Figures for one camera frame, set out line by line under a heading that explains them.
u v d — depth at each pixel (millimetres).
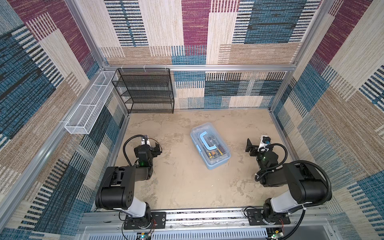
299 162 538
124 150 716
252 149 817
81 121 697
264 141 760
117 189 452
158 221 733
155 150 889
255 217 732
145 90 1103
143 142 797
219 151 871
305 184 458
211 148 865
